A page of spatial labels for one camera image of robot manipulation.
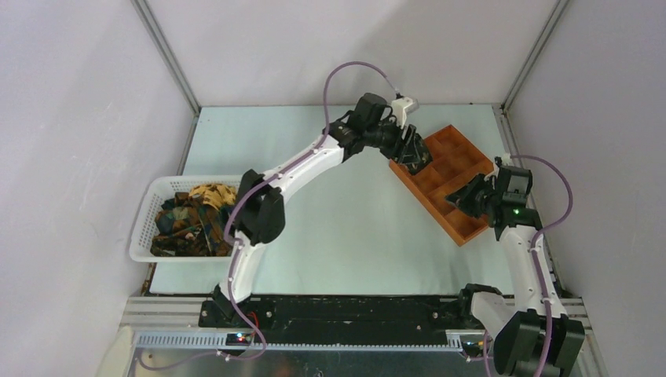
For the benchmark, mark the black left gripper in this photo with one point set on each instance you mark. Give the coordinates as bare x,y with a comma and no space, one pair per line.
403,151

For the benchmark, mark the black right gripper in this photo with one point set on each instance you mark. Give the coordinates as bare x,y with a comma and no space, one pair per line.
462,195

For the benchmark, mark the wooden compartment tray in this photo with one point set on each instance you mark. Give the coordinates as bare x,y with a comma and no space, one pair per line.
456,162

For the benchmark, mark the black gold floral tie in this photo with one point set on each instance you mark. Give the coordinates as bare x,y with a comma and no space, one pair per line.
416,166

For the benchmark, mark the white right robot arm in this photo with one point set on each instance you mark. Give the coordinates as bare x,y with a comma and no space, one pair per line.
535,336

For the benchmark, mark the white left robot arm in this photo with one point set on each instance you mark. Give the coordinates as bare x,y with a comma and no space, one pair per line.
258,216

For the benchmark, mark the green gold patterned tie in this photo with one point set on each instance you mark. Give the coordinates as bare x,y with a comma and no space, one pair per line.
192,224

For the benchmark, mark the white plastic basket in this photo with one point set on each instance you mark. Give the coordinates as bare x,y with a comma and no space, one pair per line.
160,190

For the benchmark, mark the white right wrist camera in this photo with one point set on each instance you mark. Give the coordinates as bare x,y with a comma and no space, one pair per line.
505,160

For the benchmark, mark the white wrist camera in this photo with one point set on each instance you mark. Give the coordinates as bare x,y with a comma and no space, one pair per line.
505,160
401,107

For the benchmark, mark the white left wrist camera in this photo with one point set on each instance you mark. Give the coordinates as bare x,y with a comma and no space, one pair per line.
401,107

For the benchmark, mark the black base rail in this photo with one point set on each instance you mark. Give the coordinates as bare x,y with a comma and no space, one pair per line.
342,320

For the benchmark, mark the aluminium frame rail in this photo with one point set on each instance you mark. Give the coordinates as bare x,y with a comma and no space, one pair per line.
173,321

